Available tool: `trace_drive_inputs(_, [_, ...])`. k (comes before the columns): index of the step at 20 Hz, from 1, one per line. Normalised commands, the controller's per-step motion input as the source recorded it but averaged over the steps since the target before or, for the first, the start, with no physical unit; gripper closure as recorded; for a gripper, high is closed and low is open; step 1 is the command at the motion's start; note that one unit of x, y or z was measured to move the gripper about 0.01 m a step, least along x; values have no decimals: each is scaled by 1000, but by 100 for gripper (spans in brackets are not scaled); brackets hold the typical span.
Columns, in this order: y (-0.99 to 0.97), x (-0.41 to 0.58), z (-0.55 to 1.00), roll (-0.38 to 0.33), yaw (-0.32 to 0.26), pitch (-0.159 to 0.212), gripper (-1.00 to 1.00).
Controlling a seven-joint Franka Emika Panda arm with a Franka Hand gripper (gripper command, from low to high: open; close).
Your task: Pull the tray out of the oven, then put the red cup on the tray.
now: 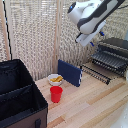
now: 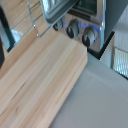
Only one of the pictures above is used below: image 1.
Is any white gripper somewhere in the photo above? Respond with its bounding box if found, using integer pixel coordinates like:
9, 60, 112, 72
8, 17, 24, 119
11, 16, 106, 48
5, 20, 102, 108
75, 29, 105, 48

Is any white bowl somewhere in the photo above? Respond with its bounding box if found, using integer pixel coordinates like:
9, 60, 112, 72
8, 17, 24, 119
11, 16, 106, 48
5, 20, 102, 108
47, 73, 64, 87

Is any blue flat board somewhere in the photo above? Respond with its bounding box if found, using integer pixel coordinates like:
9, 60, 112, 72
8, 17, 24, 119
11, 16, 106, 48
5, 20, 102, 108
57, 59, 84, 88

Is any red plastic cup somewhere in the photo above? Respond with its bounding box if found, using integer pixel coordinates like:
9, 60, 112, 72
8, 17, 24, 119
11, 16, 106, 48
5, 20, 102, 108
49, 85, 64, 104

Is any black vertical pole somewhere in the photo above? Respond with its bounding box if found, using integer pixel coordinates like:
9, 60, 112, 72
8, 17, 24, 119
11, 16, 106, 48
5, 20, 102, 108
2, 0, 13, 61

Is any yellow food piece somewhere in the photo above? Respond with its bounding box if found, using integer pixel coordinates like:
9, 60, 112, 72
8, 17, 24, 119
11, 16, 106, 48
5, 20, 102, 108
52, 75, 64, 83

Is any black dish rack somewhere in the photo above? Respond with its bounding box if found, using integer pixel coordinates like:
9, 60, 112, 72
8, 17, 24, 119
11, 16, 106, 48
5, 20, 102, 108
90, 37, 128, 77

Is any woven bamboo screen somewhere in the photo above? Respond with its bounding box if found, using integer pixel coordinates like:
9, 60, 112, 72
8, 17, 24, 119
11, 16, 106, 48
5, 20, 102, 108
0, 0, 128, 82

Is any black fabric storage box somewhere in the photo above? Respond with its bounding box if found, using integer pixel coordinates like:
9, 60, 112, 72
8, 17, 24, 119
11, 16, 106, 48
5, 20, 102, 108
0, 59, 49, 128

